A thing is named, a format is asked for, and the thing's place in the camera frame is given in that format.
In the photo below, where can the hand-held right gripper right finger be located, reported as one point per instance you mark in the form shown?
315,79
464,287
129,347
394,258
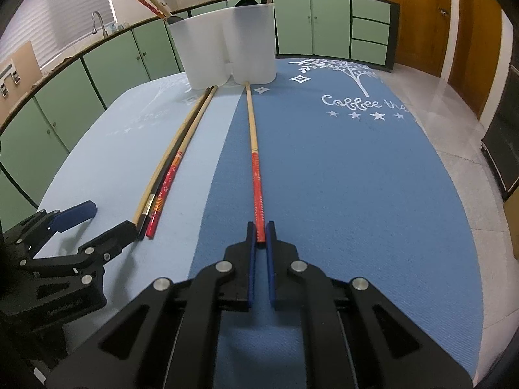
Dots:
271,269

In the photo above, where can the white window blind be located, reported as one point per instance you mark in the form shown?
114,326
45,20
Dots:
69,16

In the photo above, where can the blue printed table mat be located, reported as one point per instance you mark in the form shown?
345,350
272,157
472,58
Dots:
324,190

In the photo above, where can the cardboard box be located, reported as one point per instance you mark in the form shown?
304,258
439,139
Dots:
513,231

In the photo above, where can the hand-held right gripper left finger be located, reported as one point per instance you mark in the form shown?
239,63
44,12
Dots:
251,269

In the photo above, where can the brown cardboard board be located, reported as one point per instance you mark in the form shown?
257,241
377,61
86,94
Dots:
24,65

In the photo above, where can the black glass-front cabinet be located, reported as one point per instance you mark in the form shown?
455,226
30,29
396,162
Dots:
505,137

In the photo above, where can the brown wooden door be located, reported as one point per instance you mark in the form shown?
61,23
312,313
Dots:
478,40
421,16

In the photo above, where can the metal kitchen faucet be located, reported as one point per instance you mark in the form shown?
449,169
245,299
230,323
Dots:
97,18

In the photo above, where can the green lower kitchen cabinets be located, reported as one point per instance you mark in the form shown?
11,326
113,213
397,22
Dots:
121,52

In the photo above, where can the black plastic spoon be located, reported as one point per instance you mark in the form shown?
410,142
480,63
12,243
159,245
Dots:
245,2

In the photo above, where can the metal spoon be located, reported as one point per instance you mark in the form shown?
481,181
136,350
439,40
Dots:
174,19

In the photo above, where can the white plastic utensil holder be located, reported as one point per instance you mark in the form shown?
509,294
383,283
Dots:
227,44

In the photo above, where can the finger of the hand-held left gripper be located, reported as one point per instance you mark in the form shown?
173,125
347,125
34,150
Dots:
75,212
117,235

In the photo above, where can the bundle of wooden chopsticks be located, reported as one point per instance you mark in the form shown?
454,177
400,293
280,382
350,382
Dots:
194,117

